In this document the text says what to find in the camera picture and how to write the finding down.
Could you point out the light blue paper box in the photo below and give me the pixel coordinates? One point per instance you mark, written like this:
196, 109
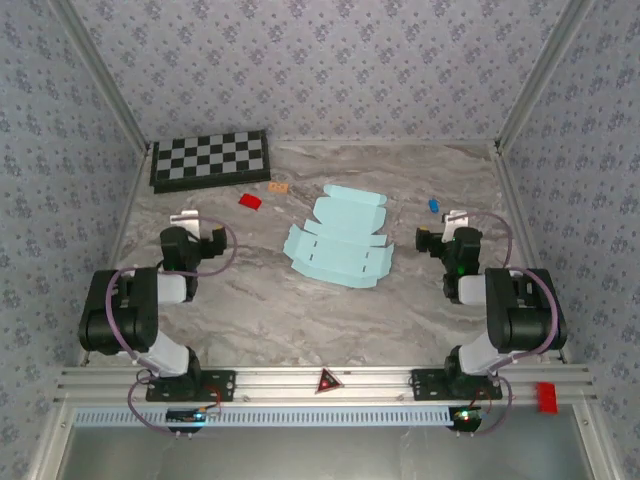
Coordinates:
340, 245

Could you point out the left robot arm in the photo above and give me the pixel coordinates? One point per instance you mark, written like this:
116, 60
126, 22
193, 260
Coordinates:
130, 310

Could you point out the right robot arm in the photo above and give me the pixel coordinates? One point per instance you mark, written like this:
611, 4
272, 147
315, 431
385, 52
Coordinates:
520, 310

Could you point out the small blue object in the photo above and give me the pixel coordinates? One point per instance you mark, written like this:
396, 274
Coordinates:
434, 205

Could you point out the small red block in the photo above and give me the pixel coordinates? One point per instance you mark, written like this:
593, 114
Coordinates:
250, 201

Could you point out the small orange tile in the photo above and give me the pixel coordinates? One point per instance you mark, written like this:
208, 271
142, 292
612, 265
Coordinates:
278, 188

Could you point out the black grey chessboard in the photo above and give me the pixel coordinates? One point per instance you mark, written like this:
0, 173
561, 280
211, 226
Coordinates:
210, 155

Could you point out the red clamp block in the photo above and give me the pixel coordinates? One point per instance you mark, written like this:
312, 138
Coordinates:
546, 397

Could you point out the red black triangle marker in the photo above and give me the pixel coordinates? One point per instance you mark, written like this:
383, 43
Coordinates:
327, 384

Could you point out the grey metal lower panel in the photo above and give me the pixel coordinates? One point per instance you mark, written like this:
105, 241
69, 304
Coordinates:
325, 455

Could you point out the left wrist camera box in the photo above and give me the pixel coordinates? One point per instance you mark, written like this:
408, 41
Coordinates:
184, 220

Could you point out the aluminium table side rail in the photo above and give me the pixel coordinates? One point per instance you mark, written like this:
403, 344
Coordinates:
521, 220
118, 250

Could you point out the aluminium table back rail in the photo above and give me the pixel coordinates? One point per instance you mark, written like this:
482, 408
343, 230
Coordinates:
380, 143

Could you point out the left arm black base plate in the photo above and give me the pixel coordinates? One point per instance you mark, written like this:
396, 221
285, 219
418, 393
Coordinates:
220, 385

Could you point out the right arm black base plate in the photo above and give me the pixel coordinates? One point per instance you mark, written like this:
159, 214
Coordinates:
425, 385

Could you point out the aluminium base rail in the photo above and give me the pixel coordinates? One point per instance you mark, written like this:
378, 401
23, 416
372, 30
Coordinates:
280, 382

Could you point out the aluminium frame post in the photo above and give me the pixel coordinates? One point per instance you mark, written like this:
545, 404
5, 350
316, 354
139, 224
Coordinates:
540, 75
102, 75

